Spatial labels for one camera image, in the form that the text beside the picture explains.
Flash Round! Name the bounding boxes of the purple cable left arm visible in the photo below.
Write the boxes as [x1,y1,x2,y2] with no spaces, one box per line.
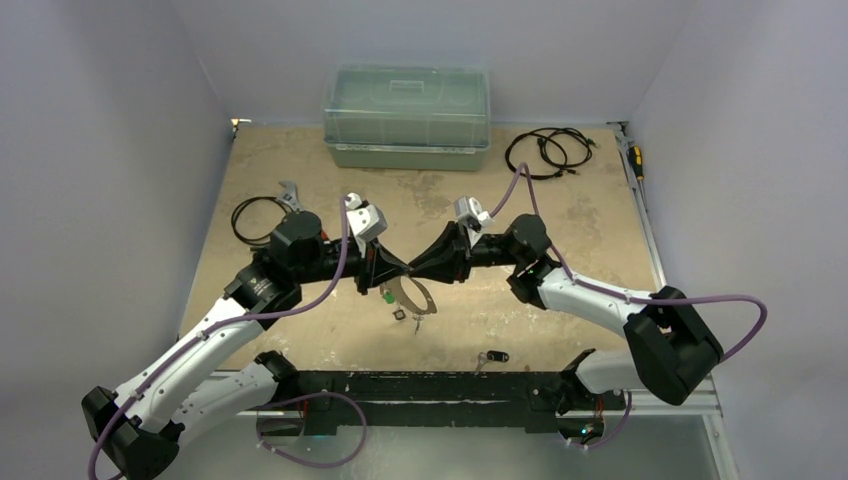
[87,195,352,480]

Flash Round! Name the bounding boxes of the red handled adjustable wrench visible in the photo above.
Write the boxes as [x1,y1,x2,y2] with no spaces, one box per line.
[276,180,304,212]

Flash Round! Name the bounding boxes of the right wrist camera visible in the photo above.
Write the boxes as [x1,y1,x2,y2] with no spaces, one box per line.
[453,196,494,233]

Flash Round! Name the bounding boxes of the aluminium frame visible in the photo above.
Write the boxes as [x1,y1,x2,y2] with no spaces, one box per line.
[210,376,718,451]

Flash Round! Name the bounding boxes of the black coiled cable left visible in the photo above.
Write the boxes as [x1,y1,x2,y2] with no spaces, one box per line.
[230,195,295,248]

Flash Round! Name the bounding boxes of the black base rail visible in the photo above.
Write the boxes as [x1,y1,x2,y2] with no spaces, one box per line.
[233,369,628,436]

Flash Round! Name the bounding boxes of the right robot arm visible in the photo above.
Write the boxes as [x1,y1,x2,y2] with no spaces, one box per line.
[409,214,724,407]

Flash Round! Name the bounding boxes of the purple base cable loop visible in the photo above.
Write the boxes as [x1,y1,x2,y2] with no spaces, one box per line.
[255,389,368,469]

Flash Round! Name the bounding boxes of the loose black tagged key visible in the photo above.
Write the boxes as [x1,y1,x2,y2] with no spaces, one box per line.
[474,350,510,375]

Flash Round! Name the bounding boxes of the black coiled cable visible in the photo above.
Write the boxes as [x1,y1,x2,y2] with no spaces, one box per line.
[504,127,595,181]
[230,195,295,248]

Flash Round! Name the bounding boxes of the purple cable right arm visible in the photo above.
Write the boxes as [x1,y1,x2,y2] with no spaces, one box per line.
[488,162,770,364]

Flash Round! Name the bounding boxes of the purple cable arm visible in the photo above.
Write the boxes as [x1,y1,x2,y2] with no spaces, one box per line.
[488,162,770,364]
[87,195,352,480]

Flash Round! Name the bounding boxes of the black coiled cable right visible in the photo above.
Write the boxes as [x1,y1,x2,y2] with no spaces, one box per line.
[504,127,595,181]

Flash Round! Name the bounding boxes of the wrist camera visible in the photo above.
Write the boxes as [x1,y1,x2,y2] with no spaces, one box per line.
[453,196,494,233]
[345,192,388,243]

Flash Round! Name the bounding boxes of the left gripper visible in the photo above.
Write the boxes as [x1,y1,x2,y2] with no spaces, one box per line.
[295,234,410,295]

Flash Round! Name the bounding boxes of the yellow black screwdriver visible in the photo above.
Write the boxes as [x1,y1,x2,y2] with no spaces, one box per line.
[627,145,644,183]

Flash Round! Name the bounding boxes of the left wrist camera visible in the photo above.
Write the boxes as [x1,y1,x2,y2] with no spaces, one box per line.
[345,192,388,243]

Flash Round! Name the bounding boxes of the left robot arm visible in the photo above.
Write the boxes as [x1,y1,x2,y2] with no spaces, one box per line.
[81,203,408,479]

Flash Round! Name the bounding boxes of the clear lidded green box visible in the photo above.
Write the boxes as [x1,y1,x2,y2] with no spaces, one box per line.
[322,64,491,171]

